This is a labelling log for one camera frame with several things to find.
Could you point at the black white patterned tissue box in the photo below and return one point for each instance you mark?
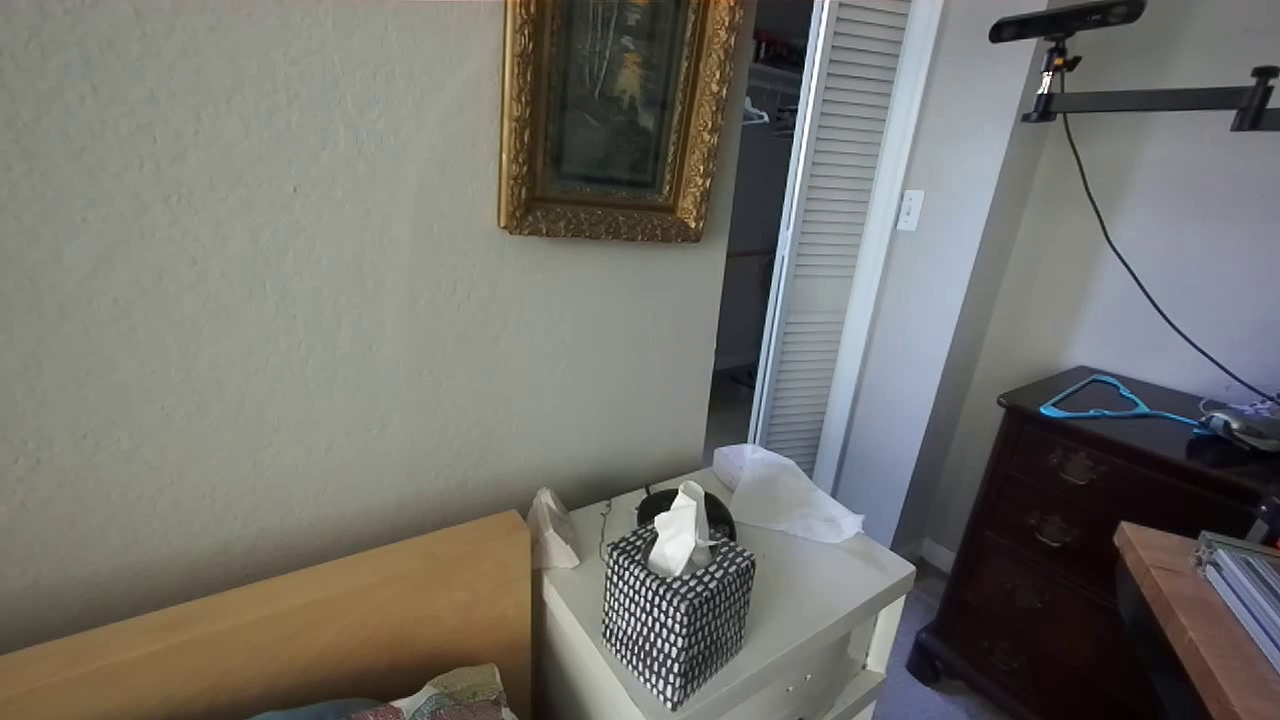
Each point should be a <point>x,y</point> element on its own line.
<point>673,625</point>

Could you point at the dark wooden dresser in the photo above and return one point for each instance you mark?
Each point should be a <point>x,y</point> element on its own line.
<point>1054,562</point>

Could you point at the white plastic bag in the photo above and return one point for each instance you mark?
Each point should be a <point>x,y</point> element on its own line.
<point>786,501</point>

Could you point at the white tissue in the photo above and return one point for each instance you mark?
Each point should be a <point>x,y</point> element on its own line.
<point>682,534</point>

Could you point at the white plastic piece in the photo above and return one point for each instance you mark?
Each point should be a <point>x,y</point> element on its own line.
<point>551,524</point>

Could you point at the black boom bar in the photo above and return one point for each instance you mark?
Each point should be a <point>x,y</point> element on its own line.
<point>1163,97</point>

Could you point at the ornate gold picture frame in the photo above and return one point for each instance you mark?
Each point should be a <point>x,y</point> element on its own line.
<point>600,220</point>

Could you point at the light wooden headboard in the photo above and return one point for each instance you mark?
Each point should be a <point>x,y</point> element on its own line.
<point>295,615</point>

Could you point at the dark small device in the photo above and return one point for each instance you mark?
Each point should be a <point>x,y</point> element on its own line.
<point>1244,428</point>

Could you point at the white light switch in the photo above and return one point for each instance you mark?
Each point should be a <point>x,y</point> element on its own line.
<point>908,209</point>

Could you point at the grey flat device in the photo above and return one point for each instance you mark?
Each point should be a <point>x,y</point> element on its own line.
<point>1244,582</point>

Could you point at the light wooden table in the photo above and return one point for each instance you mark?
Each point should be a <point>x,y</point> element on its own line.
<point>1200,625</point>

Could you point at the black camera on mount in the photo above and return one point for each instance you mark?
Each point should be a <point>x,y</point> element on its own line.
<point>1064,20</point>

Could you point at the white nightstand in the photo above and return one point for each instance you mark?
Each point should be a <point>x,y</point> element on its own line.
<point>814,587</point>

